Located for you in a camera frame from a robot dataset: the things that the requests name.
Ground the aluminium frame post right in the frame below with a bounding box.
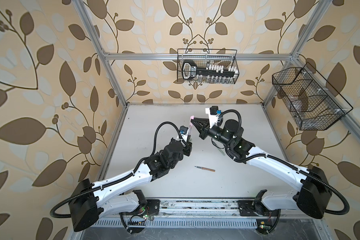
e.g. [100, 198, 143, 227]
[262, 0, 334, 108]

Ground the aluminium frame post left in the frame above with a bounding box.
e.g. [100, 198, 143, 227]
[73, 0, 128, 109]

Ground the aluminium frame back bar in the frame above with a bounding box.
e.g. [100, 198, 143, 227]
[104, 52, 293, 61]

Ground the pink pen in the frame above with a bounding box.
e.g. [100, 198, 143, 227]
[187, 123, 193, 142]

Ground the pink pen cap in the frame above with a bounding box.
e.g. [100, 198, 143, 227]
[190, 116, 194, 127]

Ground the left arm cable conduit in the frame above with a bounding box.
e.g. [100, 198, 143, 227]
[49, 121, 182, 219]

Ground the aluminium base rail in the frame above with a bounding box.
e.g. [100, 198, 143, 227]
[76, 197, 325, 220]

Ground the orange pen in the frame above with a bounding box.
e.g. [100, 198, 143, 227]
[195, 166, 216, 172]

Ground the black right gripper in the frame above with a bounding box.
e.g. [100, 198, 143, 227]
[192, 117, 232, 149]

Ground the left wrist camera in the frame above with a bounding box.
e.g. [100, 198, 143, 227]
[179, 126, 189, 142]

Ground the black wire basket back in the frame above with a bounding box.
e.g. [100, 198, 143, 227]
[177, 48, 240, 85]

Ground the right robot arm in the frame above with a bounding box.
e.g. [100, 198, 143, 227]
[191, 118, 332, 219]

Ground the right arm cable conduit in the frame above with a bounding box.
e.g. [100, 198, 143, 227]
[218, 109, 351, 216]

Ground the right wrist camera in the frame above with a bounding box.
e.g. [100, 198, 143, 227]
[205, 106, 223, 129]

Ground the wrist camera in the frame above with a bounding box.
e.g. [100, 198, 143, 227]
[179, 126, 189, 142]
[205, 106, 223, 129]

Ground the aluminium frame post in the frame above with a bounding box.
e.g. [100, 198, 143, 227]
[73, 0, 128, 109]
[262, 0, 334, 108]

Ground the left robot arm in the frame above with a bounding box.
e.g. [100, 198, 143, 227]
[69, 139, 192, 232]

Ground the black wire basket right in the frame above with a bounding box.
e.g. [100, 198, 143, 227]
[272, 62, 354, 131]

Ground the black wire basket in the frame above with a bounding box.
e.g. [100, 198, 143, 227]
[177, 48, 240, 85]
[272, 62, 354, 131]

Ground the black tool with sockets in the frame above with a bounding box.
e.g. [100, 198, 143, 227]
[180, 60, 240, 80]

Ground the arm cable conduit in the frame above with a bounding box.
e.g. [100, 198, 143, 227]
[49, 121, 182, 219]
[218, 109, 351, 216]

